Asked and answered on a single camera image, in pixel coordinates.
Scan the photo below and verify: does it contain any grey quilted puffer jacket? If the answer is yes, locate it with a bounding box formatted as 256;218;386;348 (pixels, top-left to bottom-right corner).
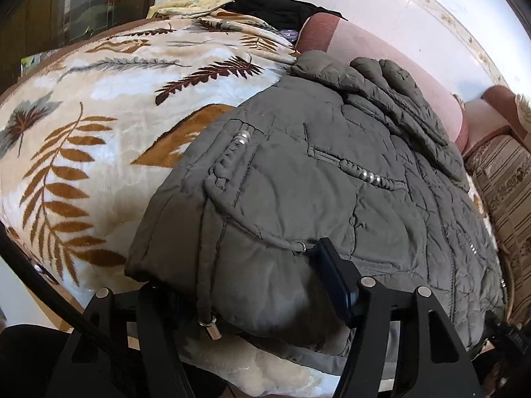
125;50;504;375

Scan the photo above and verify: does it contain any black and red clothes pile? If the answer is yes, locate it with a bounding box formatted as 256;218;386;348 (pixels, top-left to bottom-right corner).
222;0;344;32

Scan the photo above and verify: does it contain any striped beige pillow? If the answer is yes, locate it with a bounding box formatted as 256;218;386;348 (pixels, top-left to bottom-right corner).
465;135;530;324

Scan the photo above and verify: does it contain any leaf pattern fleece blanket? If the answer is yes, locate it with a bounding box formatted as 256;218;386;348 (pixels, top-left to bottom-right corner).
1;10;339;397

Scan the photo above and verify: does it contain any pink padded headboard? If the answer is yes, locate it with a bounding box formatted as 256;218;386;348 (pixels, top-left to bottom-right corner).
294;12;470;152

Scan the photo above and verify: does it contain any yellow floral cloth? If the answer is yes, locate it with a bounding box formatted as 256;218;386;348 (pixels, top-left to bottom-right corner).
147;0;236;19

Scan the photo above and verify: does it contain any brown wooden wardrobe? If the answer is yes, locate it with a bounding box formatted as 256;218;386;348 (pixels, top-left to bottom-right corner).
1;0;155;91

